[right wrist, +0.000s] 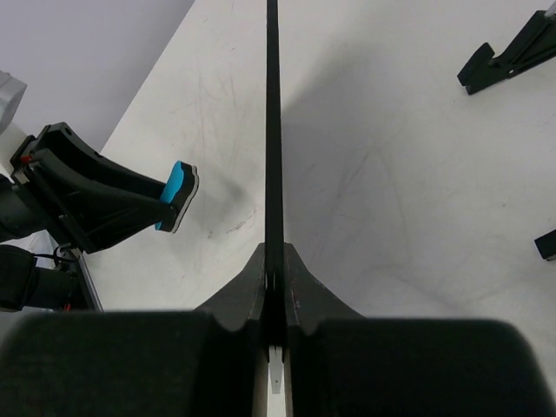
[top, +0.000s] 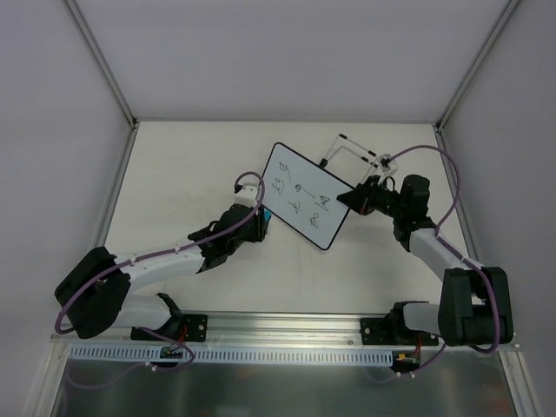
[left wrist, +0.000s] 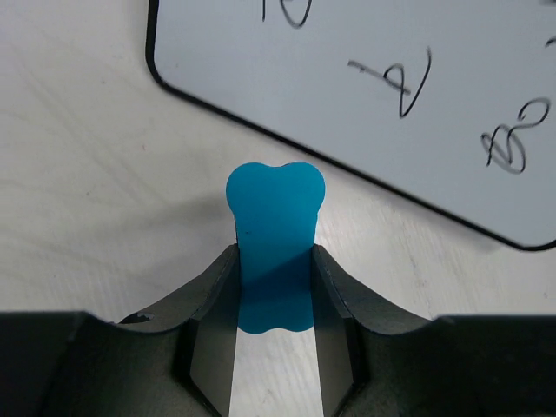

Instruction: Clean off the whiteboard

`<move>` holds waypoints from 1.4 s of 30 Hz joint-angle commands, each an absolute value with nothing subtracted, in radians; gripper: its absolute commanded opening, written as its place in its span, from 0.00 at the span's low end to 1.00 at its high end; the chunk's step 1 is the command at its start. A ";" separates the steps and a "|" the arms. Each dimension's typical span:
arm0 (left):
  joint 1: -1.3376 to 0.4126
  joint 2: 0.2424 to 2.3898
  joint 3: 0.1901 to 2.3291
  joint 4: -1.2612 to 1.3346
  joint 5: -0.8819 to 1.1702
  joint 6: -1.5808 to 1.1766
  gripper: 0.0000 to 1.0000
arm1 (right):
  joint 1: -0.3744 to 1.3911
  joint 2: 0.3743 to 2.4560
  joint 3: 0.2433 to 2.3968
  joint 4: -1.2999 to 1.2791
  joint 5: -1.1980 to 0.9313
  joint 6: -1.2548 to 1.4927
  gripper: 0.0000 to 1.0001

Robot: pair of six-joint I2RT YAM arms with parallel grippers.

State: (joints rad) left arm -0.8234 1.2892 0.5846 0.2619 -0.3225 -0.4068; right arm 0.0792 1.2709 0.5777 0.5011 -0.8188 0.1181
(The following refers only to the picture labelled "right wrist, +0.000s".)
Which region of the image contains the blue whiteboard eraser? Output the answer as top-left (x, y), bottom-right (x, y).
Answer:
top-left (155, 161), bottom-right (199, 233)

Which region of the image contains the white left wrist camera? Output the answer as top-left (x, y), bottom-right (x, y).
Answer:
top-left (0, 69), bottom-right (28, 175)

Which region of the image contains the small white whiteboard black frame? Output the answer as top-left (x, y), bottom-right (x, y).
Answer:
top-left (264, 0), bottom-right (286, 346)

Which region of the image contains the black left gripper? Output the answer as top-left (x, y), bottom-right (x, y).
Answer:
top-left (1, 123), bottom-right (175, 254)

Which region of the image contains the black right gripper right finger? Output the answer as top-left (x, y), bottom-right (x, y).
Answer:
top-left (284, 244), bottom-right (555, 416)

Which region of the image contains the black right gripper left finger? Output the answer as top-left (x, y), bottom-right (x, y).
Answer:
top-left (1, 247), bottom-right (266, 416)

